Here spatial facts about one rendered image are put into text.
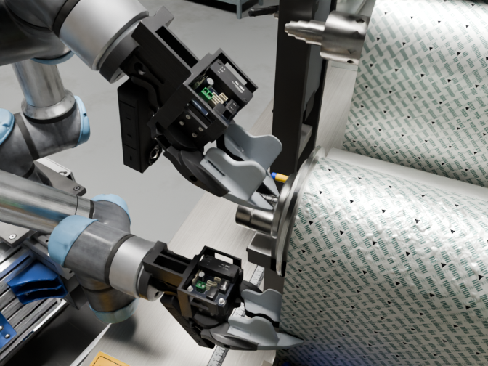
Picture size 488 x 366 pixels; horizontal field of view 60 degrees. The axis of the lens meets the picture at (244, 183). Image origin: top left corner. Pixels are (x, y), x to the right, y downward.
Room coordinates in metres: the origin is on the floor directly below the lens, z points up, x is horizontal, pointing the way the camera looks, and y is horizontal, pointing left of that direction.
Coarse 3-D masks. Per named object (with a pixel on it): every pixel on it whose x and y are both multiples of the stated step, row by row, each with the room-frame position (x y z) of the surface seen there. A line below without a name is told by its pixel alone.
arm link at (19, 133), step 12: (0, 108) 0.81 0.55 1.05; (0, 120) 0.76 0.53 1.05; (12, 120) 0.77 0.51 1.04; (0, 132) 0.73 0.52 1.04; (12, 132) 0.75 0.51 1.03; (24, 132) 0.76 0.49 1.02; (0, 144) 0.71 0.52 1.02; (12, 144) 0.73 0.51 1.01; (24, 144) 0.74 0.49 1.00; (0, 156) 0.71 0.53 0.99; (12, 156) 0.72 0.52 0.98; (24, 156) 0.73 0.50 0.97; (36, 156) 0.75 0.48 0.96; (0, 168) 0.70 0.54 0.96; (12, 168) 0.72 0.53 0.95; (24, 168) 0.74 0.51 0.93
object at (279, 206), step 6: (294, 174) 0.33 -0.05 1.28; (288, 180) 0.32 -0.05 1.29; (282, 186) 0.31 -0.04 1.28; (288, 186) 0.31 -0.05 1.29; (282, 192) 0.30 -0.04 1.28; (288, 192) 0.31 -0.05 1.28; (282, 198) 0.30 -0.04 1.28; (276, 204) 0.30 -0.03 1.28; (282, 204) 0.29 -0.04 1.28; (276, 210) 0.29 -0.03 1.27; (282, 210) 0.29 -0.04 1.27; (276, 216) 0.29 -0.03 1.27; (276, 222) 0.29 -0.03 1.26; (276, 228) 0.28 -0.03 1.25; (276, 234) 0.28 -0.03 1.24
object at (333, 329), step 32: (288, 288) 0.25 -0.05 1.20; (288, 320) 0.25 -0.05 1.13; (320, 320) 0.23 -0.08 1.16; (352, 320) 0.22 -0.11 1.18; (384, 320) 0.21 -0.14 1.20; (288, 352) 0.24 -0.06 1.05; (320, 352) 0.23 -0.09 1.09; (352, 352) 0.21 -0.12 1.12; (384, 352) 0.20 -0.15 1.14; (416, 352) 0.19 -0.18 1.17; (448, 352) 0.18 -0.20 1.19
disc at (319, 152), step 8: (312, 152) 0.32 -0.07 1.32; (320, 152) 0.34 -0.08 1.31; (312, 160) 0.31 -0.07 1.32; (304, 168) 0.30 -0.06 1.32; (304, 176) 0.29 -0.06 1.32; (296, 184) 0.28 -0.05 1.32; (304, 184) 0.29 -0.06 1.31; (296, 192) 0.28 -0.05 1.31; (296, 200) 0.27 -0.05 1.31; (288, 208) 0.27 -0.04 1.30; (288, 216) 0.26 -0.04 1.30; (288, 224) 0.26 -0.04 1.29; (288, 232) 0.26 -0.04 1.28; (280, 240) 0.25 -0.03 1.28; (280, 248) 0.25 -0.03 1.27; (280, 256) 0.24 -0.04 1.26; (280, 264) 0.24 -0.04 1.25; (280, 272) 0.25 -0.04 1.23
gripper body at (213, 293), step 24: (144, 264) 0.31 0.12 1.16; (168, 264) 0.31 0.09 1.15; (192, 264) 0.30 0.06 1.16; (216, 264) 0.30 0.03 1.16; (240, 264) 0.31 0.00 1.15; (144, 288) 0.29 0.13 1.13; (168, 288) 0.30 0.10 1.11; (192, 288) 0.28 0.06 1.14; (216, 288) 0.27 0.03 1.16; (192, 312) 0.26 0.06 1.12; (216, 312) 0.25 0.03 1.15
